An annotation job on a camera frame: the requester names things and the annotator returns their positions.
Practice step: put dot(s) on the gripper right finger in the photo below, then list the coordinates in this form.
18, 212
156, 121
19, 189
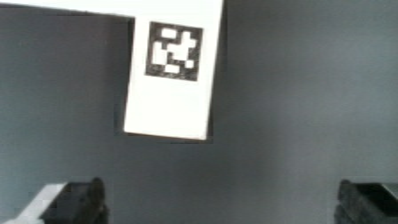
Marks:
366, 203

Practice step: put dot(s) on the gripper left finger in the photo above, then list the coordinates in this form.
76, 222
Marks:
67, 204

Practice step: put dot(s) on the white square table top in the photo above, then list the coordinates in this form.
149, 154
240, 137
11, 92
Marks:
110, 7

